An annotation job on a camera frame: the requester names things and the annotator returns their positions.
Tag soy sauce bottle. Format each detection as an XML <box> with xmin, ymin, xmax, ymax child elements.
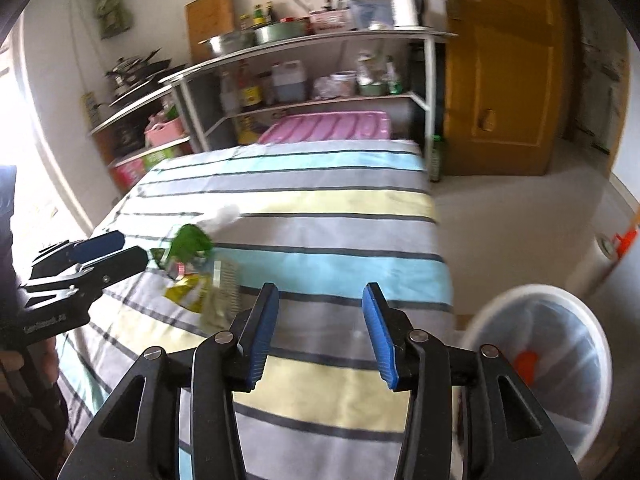
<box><xmin>238</xmin><ymin>62</ymin><xmax>262</xmax><ymax>110</ymax></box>

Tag metal kitchen shelf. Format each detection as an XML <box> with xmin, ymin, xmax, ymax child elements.
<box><xmin>89</xmin><ymin>27</ymin><xmax>449</xmax><ymax>188</ymax></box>

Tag orange wooden door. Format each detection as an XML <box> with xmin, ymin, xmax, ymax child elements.
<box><xmin>444</xmin><ymin>0</ymin><xmax>568</xmax><ymax>176</ymax></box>

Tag pink green carton box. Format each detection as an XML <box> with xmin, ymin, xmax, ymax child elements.
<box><xmin>108</xmin><ymin>143</ymin><xmax>192</xmax><ymax>194</ymax></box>

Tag pink plastic storage box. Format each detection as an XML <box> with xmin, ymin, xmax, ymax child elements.
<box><xmin>258</xmin><ymin>110</ymin><xmax>392</xmax><ymax>144</ymax></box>

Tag red plastic wrapper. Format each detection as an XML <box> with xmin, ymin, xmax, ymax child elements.
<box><xmin>513</xmin><ymin>350</ymin><xmax>539</xmax><ymax>387</ymax></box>

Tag pink utensil holder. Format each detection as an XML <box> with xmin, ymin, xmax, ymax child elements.
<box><xmin>309</xmin><ymin>9</ymin><xmax>354</xmax><ymax>34</ymax></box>

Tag black frying pans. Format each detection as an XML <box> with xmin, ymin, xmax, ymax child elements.
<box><xmin>105</xmin><ymin>49</ymin><xmax>186</xmax><ymax>110</ymax></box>

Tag white oil jug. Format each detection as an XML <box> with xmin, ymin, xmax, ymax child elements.
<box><xmin>271</xmin><ymin>60</ymin><xmax>307</xmax><ymax>103</ymax></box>

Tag wooden cutting board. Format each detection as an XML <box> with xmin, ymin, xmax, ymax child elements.
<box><xmin>184</xmin><ymin>0</ymin><xmax>234</xmax><ymax>64</ymax></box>

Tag white electric kettle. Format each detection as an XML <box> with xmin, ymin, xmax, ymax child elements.
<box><xmin>392</xmin><ymin>0</ymin><xmax>425</xmax><ymax>27</ymax></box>

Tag pink basket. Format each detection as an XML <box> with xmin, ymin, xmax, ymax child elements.
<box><xmin>144</xmin><ymin>115</ymin><xmax>184</xmax><ymax>148</ymax></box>

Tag green snack bag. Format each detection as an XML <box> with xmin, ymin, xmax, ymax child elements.
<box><xmin>150</xmin><ymin>223</ymin><xmax>214</xmax><ymax>270</ymax></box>

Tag white trash bin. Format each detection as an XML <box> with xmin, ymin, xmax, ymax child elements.
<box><xmin>458</xmin><ymin>284</ymin><xmax>613</xmax><ymax>462</ymax></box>

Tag striped tablecloth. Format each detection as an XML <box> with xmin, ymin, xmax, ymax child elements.
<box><xmin>54</xmin><ymin>138</ymin><xmax>457</xmax><ymax>480</ymax></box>

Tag white paper towel roll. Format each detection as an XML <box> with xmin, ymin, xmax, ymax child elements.
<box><xmin>564</xmin><ymin>234</ymin><xmax>618</xmax><ymax>298</ymax></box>

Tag orange red bottle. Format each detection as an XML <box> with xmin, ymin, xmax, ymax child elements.
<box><xmin>614</xmin><ymin>226</ymin><xmax>639</xmax><ymax>259</ymax></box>

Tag clear plastic container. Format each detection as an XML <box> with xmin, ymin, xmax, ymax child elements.
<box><xmin>347</xmin><ymin>0</ymin><xmax>394</xmax><ymax>29</ymax></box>

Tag pale green sachet wrapper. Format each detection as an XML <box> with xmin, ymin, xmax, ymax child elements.
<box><xmin>200</xmin><ymin>259</ymin><xmax>241</xmax><ymax>335</ymax></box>

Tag steel pot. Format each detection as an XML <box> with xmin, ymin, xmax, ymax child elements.
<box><xmin>201</xmin><ymin>30</ymin><xmax>256</xmax><ymax>58</ymax></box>

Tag green metal basin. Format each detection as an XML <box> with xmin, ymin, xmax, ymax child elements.
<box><xmin>255</xmin><ymin>20</ymin><xmax>307</xmax><ymax>46</ymax></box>

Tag green glass bottle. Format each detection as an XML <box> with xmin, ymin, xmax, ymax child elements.
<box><xmin>430</xmin><ymin>136</ymin><xmax>446</xmax><ymax>183</ymax></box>

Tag left hand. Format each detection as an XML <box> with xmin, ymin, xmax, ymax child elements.
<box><xmin>1</xmin><ymin>338</ymin><xmax>60</xmax><ymax>396</ymax></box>

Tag small yellow wrapper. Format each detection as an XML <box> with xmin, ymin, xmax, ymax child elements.
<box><xmin>164</xmin><ymin>274</ymin><xmax>210</xmax><ymax>313</ymax></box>

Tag white crumpled tissue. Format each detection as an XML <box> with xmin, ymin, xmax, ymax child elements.
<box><xmin>194</xmin><ymin>206</ymin><xmax>241</xmax><ymax>240</ymax></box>

